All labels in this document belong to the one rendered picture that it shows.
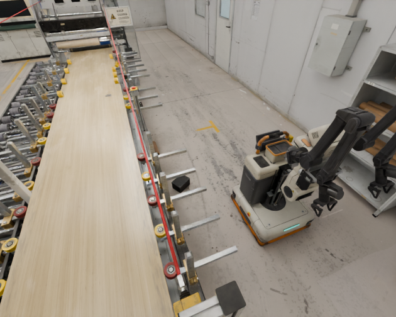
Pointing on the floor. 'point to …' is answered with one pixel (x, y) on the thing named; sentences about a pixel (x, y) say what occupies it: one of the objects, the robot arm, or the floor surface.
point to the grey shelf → (361, 170)
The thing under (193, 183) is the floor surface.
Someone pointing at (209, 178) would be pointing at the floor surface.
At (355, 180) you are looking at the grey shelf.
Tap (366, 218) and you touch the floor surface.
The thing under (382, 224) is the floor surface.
